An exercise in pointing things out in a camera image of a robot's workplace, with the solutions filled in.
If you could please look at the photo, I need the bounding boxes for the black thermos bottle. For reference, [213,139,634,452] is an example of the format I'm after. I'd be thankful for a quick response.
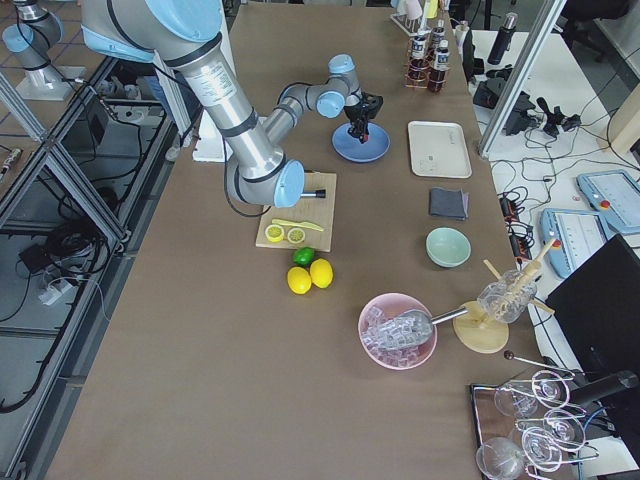
[487,12,518,65]

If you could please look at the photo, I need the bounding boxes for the copper wire bottle rack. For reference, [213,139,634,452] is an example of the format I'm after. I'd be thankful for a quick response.
[404,29,450,93]

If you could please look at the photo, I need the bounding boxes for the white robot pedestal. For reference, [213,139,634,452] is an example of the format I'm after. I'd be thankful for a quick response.
[191,1,236,163]

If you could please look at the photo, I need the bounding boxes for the aluminium frame post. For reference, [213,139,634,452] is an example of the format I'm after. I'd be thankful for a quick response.
[478,0,566,160]

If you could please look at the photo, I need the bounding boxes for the near blue teach pendant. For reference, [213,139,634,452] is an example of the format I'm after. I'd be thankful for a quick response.
[540,208,613,279]

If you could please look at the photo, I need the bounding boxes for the green ceramic bowl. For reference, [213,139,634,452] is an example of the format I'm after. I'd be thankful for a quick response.
[425,227,471,268]

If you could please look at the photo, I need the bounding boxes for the lemon half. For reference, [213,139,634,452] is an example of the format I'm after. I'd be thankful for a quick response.
[287,227,306,245]
[264,224,286,243]

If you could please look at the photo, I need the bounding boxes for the wooden cutting board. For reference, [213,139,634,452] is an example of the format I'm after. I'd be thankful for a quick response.
[255,172,337,252]

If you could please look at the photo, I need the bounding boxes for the yellow cup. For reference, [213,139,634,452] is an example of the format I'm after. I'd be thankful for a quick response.
[424,0,439,19]

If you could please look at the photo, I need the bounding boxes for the white cup rack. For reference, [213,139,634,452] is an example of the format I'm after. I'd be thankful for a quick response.
[390,0,429,36]

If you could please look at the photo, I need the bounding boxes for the black monitor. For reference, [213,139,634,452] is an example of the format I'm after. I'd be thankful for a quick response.
[546,234,639,375]

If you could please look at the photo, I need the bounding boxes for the wooden mug tree stand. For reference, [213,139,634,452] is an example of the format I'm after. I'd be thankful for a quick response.
[453,240,561,354]

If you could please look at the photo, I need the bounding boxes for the left lemon half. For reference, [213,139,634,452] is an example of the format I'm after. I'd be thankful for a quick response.
[264,224,286,243]

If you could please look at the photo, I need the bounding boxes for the far blue teach pendant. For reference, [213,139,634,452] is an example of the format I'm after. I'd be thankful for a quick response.
[576,170,639,234]

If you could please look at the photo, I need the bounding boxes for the pink bowl with ice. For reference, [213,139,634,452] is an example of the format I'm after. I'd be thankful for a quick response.
[358,293,438,370]

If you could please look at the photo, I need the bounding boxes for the grey folded cloth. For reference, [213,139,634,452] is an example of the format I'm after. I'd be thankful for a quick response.
[429,187,469,221]

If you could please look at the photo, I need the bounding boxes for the pink cup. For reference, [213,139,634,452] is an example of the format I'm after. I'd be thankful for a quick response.
[404,0,423,20]

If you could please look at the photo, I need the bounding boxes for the left whole lemon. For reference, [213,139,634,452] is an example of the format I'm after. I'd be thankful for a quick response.
[287,266,312,295]

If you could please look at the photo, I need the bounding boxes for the rear dark drink bottle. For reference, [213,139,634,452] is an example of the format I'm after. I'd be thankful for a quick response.
[430,19,445,50]

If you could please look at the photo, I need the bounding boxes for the beige plastic tray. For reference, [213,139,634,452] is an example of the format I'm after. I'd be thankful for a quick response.
[407,120,472,179]

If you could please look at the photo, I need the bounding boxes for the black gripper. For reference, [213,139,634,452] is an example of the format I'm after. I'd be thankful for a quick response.
[344,92,383,142]

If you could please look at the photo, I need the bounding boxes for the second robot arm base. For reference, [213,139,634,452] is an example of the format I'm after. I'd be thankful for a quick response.
[2,1,86,101]

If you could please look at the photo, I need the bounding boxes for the clear glass mug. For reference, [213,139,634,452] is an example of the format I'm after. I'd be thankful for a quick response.
[477,270,537,324]

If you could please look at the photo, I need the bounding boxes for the blue plate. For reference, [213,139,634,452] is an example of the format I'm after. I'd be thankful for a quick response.
[332,122,390,163]

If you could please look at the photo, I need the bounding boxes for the wine glass rack tray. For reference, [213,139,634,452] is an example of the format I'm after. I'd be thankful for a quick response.
[469,369,599,479]

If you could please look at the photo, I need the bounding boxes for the green lime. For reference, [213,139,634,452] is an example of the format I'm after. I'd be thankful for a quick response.
[292,247,316,267]

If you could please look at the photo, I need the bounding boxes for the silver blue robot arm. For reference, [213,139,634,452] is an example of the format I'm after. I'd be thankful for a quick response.
[82,0,383,208]

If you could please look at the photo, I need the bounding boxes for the metal ice scoop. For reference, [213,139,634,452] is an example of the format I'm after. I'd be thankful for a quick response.
[386,307,468,348]

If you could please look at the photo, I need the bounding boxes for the dark drink bottle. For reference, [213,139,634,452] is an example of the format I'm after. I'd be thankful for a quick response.
[428,40,449,93]
[430,19,445,50]
[406,30,429,87]

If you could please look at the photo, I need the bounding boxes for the blue teach pendant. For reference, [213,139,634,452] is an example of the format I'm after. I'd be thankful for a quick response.
[540,208,613,279]
[576,170,639,234]

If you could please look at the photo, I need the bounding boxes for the grey handled knife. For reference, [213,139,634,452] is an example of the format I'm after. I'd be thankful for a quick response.
[301,189,326,199]

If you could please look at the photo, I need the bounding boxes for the middle dark drink bottle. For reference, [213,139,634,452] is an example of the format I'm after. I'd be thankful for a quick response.
[406,30,429,87]

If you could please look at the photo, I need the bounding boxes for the front dark drink bottle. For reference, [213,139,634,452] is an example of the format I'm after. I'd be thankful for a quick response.
[428,40,449,93]

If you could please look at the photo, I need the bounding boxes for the right lemon half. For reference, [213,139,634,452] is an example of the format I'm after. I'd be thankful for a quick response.
[287,227,306,245]

